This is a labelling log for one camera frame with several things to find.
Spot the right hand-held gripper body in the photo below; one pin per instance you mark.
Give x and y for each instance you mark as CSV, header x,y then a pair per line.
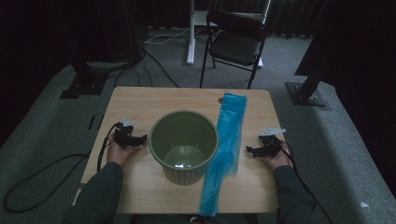
x,y
271,146

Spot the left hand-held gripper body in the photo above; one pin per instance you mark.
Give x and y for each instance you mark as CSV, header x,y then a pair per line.
x,y
124,137

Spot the blue plastic bin bag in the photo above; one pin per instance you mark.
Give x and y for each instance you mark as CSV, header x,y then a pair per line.
x,y
229,137

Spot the green ribbed trash bin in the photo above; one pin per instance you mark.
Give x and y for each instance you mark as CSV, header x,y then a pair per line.
x,y
183,137

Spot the person's right hand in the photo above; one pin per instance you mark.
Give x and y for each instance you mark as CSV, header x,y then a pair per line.
x,y
280,161

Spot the person's left hand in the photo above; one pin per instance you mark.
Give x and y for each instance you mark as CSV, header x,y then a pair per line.
x,y
118,155

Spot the short black floor strip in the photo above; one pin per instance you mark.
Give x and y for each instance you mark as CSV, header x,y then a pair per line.
x,y
91,122

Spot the round table grommet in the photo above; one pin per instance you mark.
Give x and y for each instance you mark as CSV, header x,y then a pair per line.
x,y
220,100

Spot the black stand with bolted base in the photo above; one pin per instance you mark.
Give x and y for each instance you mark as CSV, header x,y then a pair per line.
x,y
303,96

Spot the black stand with square base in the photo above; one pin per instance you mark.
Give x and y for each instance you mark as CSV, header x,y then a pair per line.
x,y
84,87

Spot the black folding chair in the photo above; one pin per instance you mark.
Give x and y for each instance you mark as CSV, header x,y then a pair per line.
x,y
236,46

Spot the white paper scrap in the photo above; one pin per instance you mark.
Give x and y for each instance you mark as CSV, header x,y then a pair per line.
x,y
364,204

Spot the dark curtain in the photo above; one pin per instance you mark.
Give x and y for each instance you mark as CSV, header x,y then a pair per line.
x,y
358,46

